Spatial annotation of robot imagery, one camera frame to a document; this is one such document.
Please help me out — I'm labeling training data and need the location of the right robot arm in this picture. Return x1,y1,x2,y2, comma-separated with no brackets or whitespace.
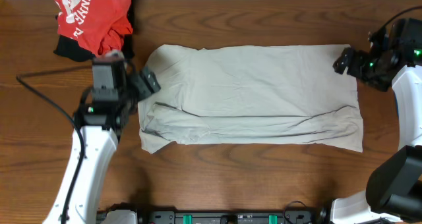
325,61,421,223

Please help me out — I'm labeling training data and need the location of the left black cable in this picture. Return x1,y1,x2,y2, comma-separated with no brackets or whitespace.
15,64,95,224

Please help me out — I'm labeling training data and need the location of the black folded garment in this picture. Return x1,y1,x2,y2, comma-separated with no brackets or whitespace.
54,0,135,62

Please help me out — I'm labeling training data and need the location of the beige t-shirt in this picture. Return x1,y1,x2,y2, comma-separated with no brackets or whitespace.
138,45,363,153

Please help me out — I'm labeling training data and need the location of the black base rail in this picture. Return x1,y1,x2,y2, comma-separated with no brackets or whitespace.
96,210,315,224

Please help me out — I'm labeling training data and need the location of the red printed t-shirt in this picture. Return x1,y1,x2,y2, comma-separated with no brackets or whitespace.
55,0,133,56

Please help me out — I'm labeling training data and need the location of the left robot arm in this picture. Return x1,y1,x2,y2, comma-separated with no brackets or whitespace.
44,65,160,223

